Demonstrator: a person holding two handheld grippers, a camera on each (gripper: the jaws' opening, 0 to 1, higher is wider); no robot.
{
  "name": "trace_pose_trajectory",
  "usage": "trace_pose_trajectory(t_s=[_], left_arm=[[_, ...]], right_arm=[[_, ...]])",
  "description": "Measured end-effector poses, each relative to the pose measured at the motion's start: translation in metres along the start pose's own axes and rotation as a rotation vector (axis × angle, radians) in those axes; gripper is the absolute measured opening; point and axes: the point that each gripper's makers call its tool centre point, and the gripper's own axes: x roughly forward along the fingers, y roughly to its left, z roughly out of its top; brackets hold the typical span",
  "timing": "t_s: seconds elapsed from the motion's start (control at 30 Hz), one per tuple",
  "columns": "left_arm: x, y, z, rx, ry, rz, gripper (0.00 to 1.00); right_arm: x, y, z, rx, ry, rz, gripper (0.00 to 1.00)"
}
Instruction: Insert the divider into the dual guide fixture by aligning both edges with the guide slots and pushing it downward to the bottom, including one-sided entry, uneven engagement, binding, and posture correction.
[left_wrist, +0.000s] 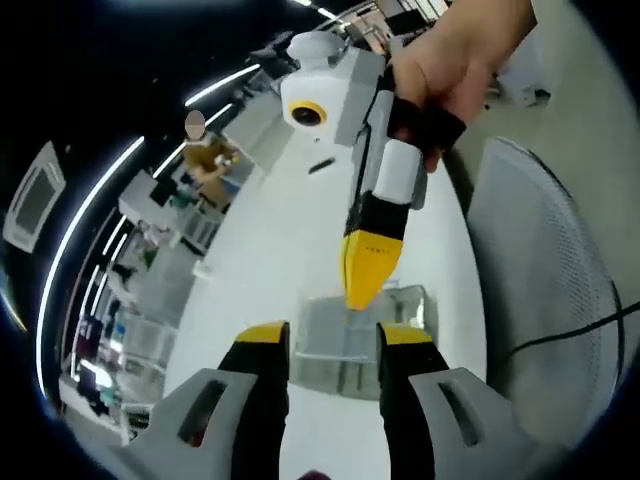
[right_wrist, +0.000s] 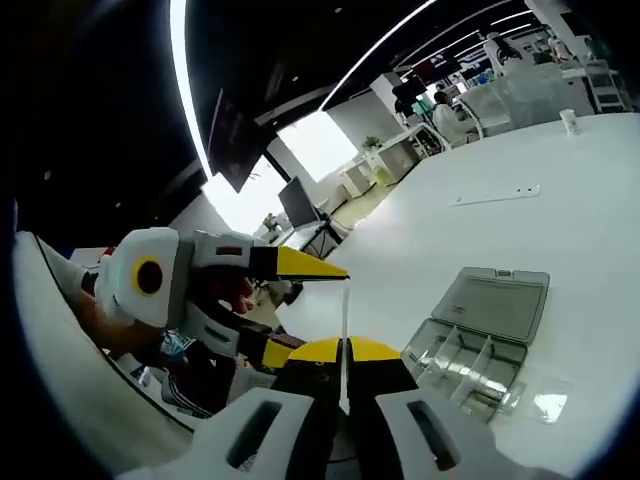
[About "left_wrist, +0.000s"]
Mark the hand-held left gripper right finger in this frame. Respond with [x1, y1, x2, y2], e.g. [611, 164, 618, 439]
[375, 322, 550, 480]

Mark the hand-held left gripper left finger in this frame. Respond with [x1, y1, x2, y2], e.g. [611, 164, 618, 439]
[121, 321, 292, 480]

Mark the clear plastic organizer box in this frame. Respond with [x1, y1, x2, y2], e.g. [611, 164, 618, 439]
[294, 283, 441, 401]

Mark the person's right hand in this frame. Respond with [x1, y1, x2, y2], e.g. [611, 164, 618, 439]
[387, 14, 532, 174]

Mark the translucent partition panel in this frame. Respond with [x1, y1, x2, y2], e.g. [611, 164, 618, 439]
[119, 317, 176, 366]

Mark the grey mesh office chair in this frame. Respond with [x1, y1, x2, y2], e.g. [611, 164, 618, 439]
[464, 137, 626, 441]

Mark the white desk partition panel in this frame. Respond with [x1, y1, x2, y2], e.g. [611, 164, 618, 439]
[118, 169, 161, 221]

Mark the ceiling air vent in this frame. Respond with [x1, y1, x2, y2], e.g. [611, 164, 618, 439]
[2, 141, 66, 249]

